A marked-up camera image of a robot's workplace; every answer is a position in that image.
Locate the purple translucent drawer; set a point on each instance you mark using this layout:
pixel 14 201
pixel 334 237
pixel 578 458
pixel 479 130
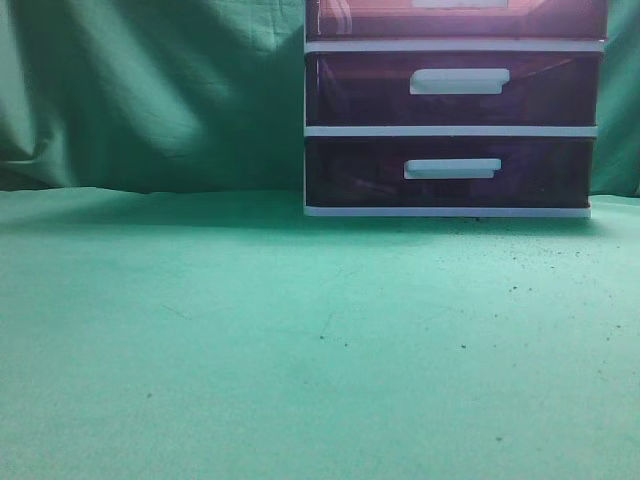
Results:
pixel 522 172
pixel 452 88
pixel 551 19

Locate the green cloth backdrop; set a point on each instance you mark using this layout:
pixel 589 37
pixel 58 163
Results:
pixel 152 96

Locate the green cloth table cover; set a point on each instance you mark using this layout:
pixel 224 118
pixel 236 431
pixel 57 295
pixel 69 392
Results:
pixel 227 336

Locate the white drawer cabinet frame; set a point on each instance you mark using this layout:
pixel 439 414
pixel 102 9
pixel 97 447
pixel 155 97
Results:
pixel 433 169

